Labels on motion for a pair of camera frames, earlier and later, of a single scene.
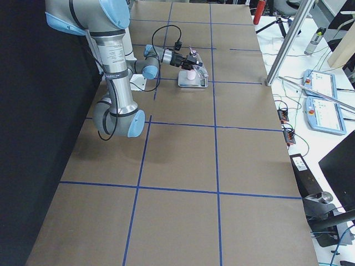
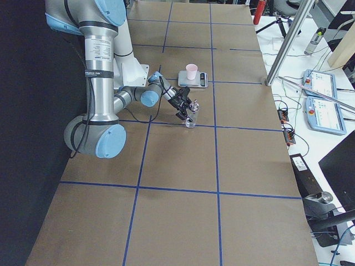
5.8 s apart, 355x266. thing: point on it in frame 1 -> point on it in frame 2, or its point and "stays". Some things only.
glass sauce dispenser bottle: x=200 y=68 -> x=192 y=112
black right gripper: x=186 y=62 -> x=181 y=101
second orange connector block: x=289 y=136 stays
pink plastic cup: x=191 y=74 stays
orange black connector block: x=283 y=115 stays
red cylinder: x=259 y=10 stays
